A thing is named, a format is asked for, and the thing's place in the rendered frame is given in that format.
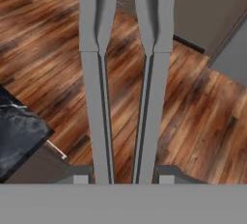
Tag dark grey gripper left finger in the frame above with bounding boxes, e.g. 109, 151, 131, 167
50, 164, 96, 184

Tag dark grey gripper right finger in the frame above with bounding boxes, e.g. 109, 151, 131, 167
152, 164, 207, 184

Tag grey metal tongs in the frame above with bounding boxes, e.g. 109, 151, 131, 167
78, 0, 176, 184

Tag grey cabinet side panel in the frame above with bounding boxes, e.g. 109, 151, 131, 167
208, 18, 247, 87

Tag grey-brown cupboard run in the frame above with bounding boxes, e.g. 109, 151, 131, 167
60, 0, 247, 59

